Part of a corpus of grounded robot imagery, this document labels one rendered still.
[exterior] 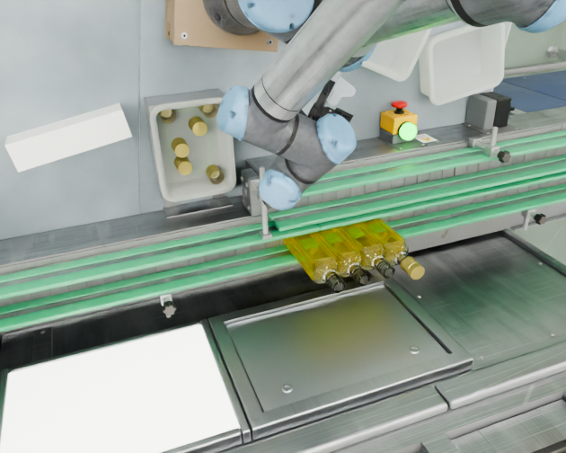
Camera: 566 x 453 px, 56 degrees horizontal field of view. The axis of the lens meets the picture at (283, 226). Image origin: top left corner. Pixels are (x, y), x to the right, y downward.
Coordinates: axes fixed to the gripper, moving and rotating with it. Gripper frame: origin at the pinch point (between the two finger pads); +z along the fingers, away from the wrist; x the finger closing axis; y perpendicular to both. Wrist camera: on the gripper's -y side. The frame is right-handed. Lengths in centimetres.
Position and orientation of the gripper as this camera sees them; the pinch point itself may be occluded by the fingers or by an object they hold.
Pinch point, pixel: (330, 94)
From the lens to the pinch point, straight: 120.4
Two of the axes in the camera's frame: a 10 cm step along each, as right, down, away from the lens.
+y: 9.0, 4.3, -1.0
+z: 3.8, -6.4, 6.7
